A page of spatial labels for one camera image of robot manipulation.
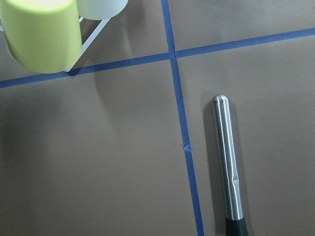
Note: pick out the white cup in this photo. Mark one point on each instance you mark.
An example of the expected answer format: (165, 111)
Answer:
(100, 9)

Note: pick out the lime green cup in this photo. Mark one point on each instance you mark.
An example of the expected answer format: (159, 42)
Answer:
(42, 35)

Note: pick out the steel muddler with black tip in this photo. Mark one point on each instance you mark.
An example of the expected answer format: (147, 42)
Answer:
(235, 223)

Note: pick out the white wire cup rack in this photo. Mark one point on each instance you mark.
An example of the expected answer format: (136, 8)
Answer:
(90, 39)

